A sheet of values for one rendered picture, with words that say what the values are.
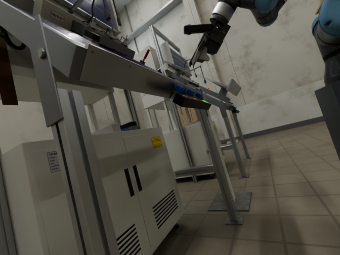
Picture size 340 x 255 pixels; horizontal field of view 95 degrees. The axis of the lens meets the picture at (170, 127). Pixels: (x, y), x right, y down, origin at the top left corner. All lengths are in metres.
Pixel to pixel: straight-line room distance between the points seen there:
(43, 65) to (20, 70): 0.73
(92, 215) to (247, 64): 4.87
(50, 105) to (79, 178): 0.12
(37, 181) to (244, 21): 5.31
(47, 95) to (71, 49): 0.10
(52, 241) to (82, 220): 0.31
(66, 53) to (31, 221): 0.45
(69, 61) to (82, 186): 0.22
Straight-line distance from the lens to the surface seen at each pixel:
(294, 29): 5.20
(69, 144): 0.28
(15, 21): 0.60
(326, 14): 0.63
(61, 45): 0.39
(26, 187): 0.59
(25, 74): 1.06
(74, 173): 0.28
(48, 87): 0.31
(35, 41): 0.36
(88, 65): 0.36
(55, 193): 0.59
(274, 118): 4.77
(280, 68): 4.92
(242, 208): 1.13
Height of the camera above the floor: 0.52
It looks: 5 degrees up
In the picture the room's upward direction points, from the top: 16 degrees counter-clockwise
